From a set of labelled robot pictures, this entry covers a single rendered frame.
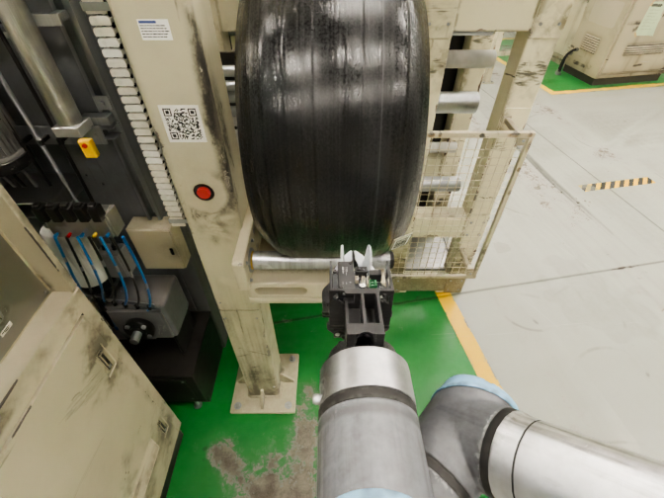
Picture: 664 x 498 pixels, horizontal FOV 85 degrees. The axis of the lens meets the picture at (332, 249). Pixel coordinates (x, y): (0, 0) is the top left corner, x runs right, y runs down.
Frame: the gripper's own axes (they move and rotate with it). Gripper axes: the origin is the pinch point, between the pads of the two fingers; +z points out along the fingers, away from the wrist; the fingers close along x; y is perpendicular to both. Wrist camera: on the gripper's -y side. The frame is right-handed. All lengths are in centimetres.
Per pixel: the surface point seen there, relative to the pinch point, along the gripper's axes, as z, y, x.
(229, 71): 69, 12, 32
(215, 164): 29.2, 2.4, 27.5
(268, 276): 25.0, -25.0, 18.8
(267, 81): 12.1, 22.4, 12.2
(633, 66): 399, -47, -332
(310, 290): 23.0, -28.1, 8.3
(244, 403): 40, -109, 40
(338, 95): 11.0, 20.8, 2.3
